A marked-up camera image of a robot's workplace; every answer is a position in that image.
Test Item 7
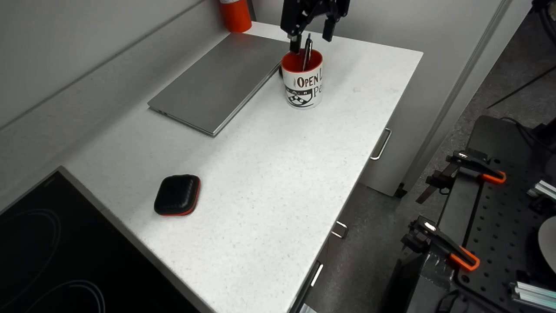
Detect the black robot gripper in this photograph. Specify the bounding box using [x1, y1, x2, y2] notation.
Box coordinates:
[280, 0, 353, 56]

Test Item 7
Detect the dark pen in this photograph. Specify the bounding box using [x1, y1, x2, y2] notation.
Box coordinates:
[300, 31, 314, 71]

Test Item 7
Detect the white mug with orange interior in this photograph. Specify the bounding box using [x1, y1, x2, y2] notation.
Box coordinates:
[280, 49, 325, 110]

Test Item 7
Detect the gray closed laptop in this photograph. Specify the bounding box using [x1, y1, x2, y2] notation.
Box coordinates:
[146, 31, 292, 139]

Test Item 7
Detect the wooden drawer front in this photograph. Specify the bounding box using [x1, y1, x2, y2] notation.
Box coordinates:
[358, 54, 429, 198]

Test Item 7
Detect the black case with red trim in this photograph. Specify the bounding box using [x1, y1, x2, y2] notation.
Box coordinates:
[153, 172, 203, 218]

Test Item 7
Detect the black perforated mounting platform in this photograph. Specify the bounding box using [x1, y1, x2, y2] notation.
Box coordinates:
[398, 113, 556, 313]

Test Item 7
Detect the silver aluminium extrusion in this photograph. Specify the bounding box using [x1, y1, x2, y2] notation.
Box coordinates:
[525, 178, 556, 204]
[509, 280, 556, 313]

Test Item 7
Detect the white round plate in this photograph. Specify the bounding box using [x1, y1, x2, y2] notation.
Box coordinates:
[537, 214, 556, 275]

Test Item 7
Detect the black glass cooktop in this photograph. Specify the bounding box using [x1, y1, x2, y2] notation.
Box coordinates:
[0, 167, 201, 313]

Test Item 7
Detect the silver drawer handle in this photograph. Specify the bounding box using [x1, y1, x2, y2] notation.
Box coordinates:
[368, 127, 394, 164]

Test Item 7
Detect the silver cabinet door handle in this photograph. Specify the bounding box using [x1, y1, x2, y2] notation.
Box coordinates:
[330, 218, 351, 242]

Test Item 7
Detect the black clamp with orange handle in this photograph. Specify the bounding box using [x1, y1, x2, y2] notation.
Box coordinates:
[413, 148, 509, 205]
[401, 214, 483, 275]

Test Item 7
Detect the silver oven handle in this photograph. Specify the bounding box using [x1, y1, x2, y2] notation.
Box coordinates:
[307, 263, 325, 289]

